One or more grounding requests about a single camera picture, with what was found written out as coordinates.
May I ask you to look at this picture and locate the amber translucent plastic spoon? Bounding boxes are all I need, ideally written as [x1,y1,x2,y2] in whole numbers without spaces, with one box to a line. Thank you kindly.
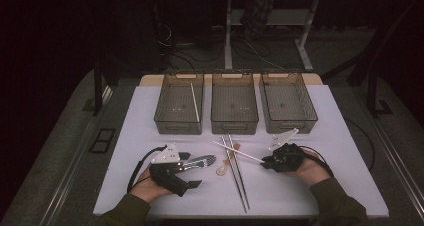
[215,142,242,177]

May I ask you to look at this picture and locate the black-handled metal fork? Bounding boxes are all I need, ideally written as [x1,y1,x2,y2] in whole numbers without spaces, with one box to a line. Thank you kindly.
[182,157,216,170]

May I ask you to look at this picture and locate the metal floor rail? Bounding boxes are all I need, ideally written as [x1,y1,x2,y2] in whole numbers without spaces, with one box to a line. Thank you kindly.
[39,85,113,226]
[364,110,424,210]

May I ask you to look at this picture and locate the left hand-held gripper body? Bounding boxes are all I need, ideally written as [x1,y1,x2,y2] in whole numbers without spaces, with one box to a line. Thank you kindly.
[149,143,189,198]

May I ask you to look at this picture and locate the black metal stand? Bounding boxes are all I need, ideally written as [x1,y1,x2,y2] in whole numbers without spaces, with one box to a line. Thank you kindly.
[92,52,121,117]
[319,0,424,118]

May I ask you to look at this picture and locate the dark patterned hanging cloth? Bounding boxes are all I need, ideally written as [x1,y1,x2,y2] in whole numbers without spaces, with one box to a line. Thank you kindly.
[239,0,278,40]

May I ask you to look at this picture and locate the black cable bundle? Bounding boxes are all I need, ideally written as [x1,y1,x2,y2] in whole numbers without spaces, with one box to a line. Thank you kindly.
[156,20,284,70]

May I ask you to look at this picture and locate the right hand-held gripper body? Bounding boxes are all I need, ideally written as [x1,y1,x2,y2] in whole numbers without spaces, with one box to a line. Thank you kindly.
[268,128,306,173]

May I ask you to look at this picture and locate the white table cover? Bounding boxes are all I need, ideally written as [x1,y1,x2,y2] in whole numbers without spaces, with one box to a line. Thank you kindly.
[93,84,390,219]

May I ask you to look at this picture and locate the black floor cable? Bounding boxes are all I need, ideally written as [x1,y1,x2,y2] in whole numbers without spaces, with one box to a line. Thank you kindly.
[344,117,377,172]

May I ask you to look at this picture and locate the translucent grey plastic bin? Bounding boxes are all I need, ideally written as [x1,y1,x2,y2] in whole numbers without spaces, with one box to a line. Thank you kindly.
[210,70,260,135]
[153,71,205,135]
[259,71,319,135]

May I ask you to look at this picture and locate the person's right hand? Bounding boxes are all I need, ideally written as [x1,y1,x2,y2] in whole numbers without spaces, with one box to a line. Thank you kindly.
[288,147,332,187]

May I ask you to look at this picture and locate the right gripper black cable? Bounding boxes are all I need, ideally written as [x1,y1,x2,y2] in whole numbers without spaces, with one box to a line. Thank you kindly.
[298,145,335,179]

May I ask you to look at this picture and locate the person's left hand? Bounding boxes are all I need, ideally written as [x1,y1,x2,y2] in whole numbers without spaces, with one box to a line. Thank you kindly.
[129,168,174,204]

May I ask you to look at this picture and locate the white metal desk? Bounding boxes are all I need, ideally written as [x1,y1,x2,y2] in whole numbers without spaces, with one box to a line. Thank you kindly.
[212,0,369,72]

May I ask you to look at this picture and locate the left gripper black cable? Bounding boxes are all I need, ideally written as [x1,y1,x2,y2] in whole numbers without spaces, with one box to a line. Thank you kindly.
[126,145,168,194]

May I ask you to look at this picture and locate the white chopstick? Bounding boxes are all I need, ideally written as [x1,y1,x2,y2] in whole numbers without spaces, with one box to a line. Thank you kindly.
[212,140,266,164]
[189,82,201,123]

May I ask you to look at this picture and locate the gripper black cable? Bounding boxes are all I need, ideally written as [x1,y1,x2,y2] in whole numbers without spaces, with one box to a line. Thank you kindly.
[298,145,335,179]
[126,145,168,194]

